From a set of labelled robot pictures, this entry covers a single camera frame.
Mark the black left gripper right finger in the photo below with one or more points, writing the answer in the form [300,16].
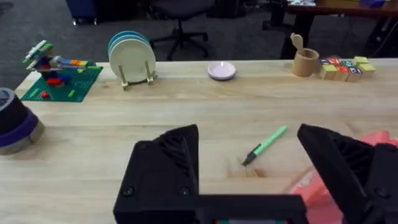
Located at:
[348,168]

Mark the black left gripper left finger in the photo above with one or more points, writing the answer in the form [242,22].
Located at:
[161,168]

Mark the green pen with black cap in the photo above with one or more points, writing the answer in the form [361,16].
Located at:
[264,146]

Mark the small wooden peg rack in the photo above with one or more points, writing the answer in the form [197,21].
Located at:
[136,77]

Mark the heap of coloured letter blocks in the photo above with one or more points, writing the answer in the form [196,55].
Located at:
[345,70]

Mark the cream plate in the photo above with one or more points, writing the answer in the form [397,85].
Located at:
[132,60]

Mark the wooden cup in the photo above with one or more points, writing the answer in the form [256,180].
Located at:
[305,63]

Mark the small pale pink dish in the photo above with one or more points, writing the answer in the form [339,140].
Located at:
[221,70]

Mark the green board with toy blocks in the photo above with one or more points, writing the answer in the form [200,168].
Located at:
[59,77]

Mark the wooden spoon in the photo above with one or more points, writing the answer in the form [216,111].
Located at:
[297,41]

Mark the teal plate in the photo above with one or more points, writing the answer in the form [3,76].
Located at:
[122,36]

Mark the black office chair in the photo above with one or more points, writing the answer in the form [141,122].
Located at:
[182,28]

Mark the dark wooden desk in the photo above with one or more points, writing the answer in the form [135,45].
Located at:
[329,18]

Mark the stack of tape rolls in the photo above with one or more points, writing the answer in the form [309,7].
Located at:
[15,124]

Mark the blue cabinet on castors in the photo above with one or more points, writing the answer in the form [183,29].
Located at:
[82,11]

